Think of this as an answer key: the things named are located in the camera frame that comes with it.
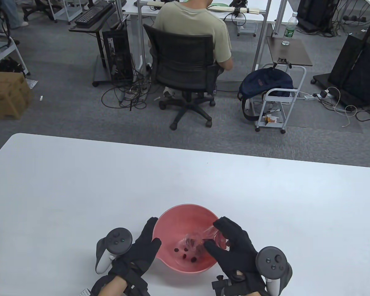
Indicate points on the white metal-legged desk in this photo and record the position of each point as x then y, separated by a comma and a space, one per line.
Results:
256, 18

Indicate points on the brown cardboard box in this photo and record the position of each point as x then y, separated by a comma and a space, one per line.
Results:
6, 98

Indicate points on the black swivel chair base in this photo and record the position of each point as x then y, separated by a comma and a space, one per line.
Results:
38, 7

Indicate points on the person's left hand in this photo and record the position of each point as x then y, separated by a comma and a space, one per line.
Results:
141, 256

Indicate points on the green label water bottle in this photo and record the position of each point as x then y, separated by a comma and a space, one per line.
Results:
289, 29

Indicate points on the black computer tower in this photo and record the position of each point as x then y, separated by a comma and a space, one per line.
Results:
120, 52

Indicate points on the person's right hand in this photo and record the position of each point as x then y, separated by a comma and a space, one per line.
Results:
240, 259

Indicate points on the white label tag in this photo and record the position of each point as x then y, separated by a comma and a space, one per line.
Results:
85, 292

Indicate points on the dark brown side table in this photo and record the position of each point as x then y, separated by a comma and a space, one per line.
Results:
288, 55

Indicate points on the black keyboard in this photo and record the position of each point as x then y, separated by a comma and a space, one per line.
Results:
91, 14

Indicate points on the white metal rolling cart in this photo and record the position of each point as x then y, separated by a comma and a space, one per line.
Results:
282, 91

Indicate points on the black cabinet on wheels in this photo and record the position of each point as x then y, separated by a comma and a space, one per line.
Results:
348, 61

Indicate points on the person's left forearm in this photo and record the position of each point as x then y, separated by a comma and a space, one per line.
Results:
112, 288

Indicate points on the white power strip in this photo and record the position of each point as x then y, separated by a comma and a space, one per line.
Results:
323, 93
309, 97

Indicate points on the dark rolling keyboard stand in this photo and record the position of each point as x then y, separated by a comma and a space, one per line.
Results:
89, 28

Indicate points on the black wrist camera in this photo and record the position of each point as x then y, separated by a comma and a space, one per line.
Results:
220, 285

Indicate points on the navy blue backpack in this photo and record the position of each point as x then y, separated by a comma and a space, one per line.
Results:
265, 81

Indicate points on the green plate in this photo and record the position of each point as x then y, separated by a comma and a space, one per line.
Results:
220, 5

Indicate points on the pink salad bowl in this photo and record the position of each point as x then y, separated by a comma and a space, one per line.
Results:
185, 222

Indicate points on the black equipment box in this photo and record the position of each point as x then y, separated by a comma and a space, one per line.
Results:
314, 12

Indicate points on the small white wheeled cart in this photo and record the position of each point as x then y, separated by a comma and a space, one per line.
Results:
72, 12

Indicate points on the black bag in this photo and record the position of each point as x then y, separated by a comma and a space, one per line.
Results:
9, 66

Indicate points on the black headset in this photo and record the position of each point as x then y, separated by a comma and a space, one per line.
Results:
239, 3

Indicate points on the clear plastic jar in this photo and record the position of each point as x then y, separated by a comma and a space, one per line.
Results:
192, 242

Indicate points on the black mesh office chair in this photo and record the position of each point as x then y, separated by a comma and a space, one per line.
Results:
178, 58

